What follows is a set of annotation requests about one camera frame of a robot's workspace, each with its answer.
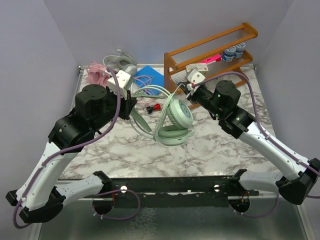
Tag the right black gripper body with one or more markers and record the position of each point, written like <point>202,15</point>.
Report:
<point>204,97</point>

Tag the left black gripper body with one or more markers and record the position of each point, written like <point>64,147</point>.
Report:
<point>124,104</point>

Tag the mint green headphones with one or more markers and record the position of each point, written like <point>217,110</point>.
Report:
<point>175,123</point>

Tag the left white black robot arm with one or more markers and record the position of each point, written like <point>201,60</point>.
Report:
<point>39,200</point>

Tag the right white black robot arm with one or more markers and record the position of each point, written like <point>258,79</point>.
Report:
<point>296,174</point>

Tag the pink grey headphones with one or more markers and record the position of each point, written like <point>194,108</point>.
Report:
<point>100,73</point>

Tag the white green red box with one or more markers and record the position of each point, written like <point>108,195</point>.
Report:
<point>200,67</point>

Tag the blue notebook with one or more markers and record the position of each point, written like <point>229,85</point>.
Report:
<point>147,76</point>

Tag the pink marker pen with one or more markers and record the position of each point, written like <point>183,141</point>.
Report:
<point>215,58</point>

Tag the wooden three-tier rack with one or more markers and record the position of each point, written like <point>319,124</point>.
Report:
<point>208,51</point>

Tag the blue white jar left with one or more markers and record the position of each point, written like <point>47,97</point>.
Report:
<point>228,54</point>

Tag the blue white jar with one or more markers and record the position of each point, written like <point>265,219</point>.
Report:
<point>228,54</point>
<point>239,49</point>

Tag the blue white jar right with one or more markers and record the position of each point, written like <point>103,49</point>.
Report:
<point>239,49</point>

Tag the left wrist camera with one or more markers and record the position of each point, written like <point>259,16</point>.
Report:
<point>124,80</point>

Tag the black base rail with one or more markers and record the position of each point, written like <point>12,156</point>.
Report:
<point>175,192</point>

